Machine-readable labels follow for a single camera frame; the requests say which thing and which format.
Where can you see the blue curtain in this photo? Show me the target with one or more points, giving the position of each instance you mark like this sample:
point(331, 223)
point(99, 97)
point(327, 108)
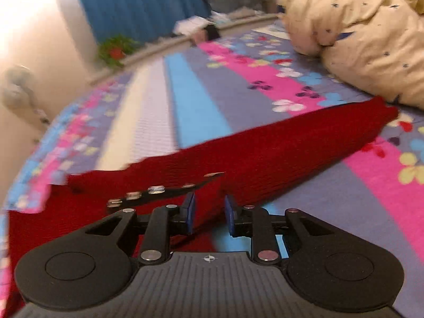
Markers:
point(139, 3)

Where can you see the white standing fan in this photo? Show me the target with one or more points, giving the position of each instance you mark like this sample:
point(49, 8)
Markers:
point(16, 89)

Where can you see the red knitted sweater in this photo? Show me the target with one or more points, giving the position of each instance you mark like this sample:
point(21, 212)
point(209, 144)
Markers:
point(265, 152)

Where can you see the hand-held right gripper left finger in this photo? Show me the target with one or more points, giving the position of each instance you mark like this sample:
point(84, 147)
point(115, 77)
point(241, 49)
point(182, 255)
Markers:
point(189, 213)

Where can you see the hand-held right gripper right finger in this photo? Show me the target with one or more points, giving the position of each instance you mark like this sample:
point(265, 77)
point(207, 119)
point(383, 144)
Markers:
point(230, 215)

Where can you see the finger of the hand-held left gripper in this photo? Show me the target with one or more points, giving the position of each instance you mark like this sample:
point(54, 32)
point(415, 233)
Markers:
point(155, 190)

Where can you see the green potted plant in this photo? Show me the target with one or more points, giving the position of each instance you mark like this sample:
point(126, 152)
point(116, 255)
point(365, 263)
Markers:
point(116, 51)

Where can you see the white clothes pile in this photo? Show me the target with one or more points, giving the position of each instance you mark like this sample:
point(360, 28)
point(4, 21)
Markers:
point(190, 26)

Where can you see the floral striped bedspread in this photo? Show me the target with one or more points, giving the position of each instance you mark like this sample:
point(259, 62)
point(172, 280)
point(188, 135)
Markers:
point(198, 99)

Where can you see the cream star-print quilt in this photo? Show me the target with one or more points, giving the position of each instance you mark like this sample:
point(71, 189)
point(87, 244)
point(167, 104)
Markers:
point(357, 26)

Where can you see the pink and black bag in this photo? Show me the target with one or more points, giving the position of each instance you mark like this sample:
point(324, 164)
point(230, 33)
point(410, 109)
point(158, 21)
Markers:
point(208, 33)

